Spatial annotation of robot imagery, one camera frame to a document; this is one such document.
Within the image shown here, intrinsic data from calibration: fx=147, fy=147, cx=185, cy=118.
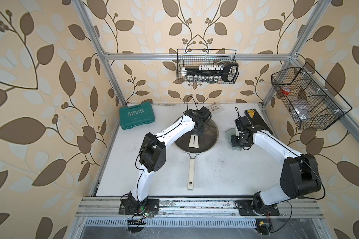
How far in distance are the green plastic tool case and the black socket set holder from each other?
1.42ft

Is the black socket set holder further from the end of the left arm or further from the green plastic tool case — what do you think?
the green plastic tool case

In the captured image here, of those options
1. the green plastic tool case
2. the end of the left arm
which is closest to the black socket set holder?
the end of the left arm

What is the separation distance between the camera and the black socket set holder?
0.82m

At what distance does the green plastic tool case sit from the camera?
1.07 meters
